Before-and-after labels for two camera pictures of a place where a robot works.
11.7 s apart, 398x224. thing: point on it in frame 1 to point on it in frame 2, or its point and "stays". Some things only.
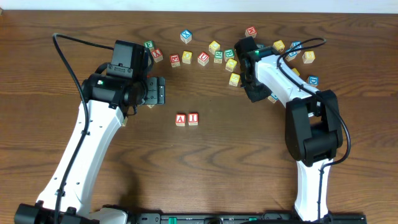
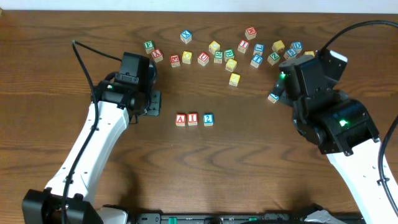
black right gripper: (256, 91) to (280, 86)
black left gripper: (157, 90) to (154, 103)
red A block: (180, 119) stays
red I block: (193, 119) stays
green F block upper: (148, 44) stays
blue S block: (291, 56) stays
